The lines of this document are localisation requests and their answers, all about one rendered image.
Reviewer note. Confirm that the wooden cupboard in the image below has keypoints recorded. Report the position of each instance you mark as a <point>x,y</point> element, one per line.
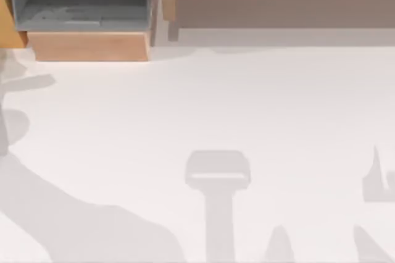
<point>9,13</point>

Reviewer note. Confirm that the wooden open shelf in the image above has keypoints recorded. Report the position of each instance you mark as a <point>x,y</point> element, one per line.
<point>277,0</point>

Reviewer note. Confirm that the grey pulled-out drawer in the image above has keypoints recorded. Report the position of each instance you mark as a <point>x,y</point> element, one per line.
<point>83,0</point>

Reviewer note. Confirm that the pale wooden drawer front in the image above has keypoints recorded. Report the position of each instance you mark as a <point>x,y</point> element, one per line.
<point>89,46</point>

